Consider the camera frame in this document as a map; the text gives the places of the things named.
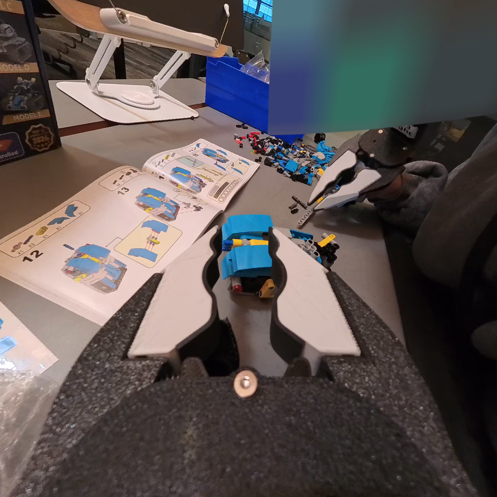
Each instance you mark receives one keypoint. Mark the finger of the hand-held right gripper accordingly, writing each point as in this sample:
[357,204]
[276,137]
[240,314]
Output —
[337,167]
[357,184]

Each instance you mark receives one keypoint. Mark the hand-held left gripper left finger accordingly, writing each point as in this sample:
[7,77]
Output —
[174,310]

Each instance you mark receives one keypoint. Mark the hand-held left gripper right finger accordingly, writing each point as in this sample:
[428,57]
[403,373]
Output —
[314,310]

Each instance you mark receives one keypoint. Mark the blue brick toy car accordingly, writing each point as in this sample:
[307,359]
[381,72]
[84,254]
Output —
[248,256]

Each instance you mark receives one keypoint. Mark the person's right forearm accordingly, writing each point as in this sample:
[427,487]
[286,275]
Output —
[419,194]

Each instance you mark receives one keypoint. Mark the grey desk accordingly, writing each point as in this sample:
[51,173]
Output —
[77,171]

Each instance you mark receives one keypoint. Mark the person's right hand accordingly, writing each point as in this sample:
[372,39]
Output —
[388,190]

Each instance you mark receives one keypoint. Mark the pile of loose bricks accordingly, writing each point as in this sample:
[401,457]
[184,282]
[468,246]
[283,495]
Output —
[287,155]

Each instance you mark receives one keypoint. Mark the long grey perforated beam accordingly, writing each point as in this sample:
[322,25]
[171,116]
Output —
[306,217]

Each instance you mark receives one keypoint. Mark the open instruction booklet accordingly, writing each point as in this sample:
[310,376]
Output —
[116,233]

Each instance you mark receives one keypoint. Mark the person's dark grey clothing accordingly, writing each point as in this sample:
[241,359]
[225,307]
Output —
[458,233]

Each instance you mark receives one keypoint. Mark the clear bags in bin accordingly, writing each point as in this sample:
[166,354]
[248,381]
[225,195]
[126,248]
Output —
[256,66]

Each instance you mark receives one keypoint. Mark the blue plastic bin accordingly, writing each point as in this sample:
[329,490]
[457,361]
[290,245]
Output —
[233,89]

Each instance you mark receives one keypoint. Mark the blue sticker sheet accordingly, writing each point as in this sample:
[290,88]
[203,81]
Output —
[19,341]

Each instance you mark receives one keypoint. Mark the crumpled clear plastic bag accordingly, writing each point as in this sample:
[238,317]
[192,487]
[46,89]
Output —
[19,419]

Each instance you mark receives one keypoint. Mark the black partition panel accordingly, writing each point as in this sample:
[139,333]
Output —
[186,15]

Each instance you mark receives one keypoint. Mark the white laptop stand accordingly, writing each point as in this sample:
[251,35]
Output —
[128,97]

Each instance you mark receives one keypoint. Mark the dark blue toy box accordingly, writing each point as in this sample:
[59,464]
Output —
[23,77]

